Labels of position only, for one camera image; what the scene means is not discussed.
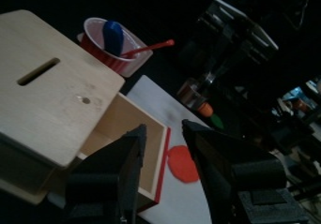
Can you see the flat orange-red dough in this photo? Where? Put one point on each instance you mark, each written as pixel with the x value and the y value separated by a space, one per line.
pixel 183 165

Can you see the red ribbed cup, white inside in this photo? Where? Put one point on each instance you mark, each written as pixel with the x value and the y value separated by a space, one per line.
pixel 105 57

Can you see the wooden drawer with red front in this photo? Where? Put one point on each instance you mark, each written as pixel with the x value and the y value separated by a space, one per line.
pixel 125 131

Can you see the thin red plastic stick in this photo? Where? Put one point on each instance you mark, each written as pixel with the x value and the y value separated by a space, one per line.
pixel 150 47

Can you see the blue plastic spoon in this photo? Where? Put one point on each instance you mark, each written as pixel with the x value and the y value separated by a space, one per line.
pixel 113 37

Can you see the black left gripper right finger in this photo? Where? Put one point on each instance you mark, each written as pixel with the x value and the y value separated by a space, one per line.
pixel 234 171

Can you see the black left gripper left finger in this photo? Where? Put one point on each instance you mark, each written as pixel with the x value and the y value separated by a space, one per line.
pixel 110 177

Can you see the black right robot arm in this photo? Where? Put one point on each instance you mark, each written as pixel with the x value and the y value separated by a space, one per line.
pixel 272 2

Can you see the toy carrot with green top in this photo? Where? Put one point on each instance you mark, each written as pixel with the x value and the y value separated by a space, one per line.
pixel 205 109

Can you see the light wooden box with slot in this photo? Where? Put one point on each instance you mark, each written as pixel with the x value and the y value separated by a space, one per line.
pixel 50 109

